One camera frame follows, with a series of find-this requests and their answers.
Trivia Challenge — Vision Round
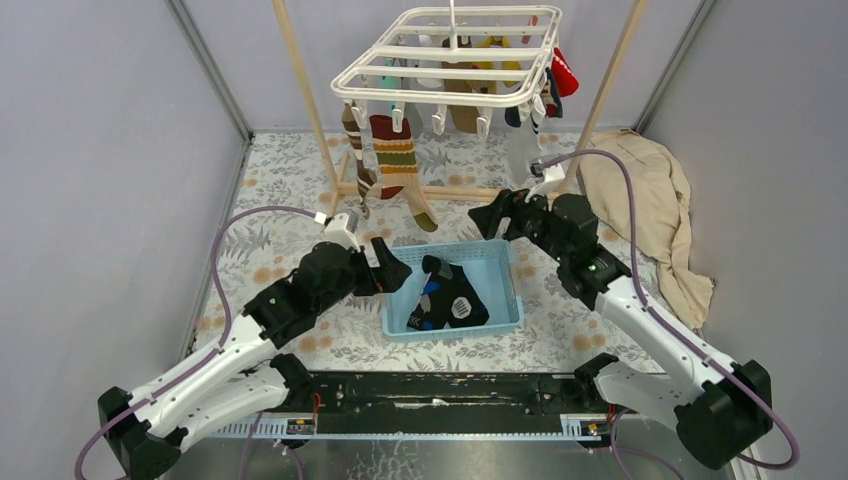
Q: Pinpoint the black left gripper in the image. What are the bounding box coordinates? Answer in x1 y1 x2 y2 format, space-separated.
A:
314 239 412 317

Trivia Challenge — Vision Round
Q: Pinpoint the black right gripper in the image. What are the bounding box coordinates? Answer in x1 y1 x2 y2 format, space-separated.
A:
467 182 568 264

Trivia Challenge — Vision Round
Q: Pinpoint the brown white striped sock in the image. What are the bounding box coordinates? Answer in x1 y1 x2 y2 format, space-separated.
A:
342 104 377 219

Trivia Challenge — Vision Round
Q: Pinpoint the navy blue sock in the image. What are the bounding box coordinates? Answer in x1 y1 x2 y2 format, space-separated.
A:
504 67 563 128

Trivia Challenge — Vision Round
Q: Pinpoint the red white dotted sock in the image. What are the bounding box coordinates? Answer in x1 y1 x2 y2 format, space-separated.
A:
551 47 580 97

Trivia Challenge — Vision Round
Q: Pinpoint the white plastic clip hanger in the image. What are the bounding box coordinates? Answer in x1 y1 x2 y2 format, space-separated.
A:
330 2 564 138

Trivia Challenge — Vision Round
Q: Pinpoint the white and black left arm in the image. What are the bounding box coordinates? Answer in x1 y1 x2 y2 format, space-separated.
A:
98 237 412 479

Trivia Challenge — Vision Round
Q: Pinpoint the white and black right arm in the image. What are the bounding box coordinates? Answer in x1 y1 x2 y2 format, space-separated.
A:
468 190 773 470

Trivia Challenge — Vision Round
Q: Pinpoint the light blue plastic basket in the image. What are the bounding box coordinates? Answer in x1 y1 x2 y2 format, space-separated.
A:
381 240 525 342

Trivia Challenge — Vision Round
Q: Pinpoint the black patterned sock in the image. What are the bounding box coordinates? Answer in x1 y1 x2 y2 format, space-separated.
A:
406 255 490 331

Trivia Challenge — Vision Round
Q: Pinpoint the white black striped sock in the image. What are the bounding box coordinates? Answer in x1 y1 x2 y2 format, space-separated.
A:
504 95 546 185

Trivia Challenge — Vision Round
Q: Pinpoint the brown tan sock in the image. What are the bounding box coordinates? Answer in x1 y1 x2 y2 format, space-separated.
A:
441 36 495 136

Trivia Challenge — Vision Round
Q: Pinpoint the maroon olive striped sock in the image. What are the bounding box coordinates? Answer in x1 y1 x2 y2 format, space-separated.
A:
369 115 438 232

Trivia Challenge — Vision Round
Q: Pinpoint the floral table mat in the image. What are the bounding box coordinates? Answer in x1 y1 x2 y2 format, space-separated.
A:
188 133 659 373

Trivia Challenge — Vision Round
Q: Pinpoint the teal patterned sock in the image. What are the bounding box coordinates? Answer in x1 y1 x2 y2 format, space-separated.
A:
380 57 405 118

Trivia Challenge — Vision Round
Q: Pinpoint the beige cloth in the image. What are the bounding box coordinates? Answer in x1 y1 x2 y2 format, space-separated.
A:
579 131 714 329

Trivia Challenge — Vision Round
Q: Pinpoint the yellow sock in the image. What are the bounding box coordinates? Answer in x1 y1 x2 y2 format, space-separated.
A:
467 36 521 94

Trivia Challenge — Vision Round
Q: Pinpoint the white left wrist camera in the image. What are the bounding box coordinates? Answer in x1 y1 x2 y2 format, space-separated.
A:
313 211 362 250

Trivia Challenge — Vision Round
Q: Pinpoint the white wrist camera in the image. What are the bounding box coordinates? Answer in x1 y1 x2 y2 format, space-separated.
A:
313 211 362 250
525 161 565 203

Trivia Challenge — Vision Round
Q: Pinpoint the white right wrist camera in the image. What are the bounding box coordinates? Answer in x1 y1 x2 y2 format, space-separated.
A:
525 161 565 203

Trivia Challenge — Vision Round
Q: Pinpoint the wooden drying rack frame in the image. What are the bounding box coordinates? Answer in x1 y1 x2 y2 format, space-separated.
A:
271 0 648 203

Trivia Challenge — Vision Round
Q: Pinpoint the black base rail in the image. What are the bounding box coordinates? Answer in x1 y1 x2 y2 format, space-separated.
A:
276 371 609 436

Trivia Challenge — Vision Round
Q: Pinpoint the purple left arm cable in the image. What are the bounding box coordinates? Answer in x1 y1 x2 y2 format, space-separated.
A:
74 205 327 480

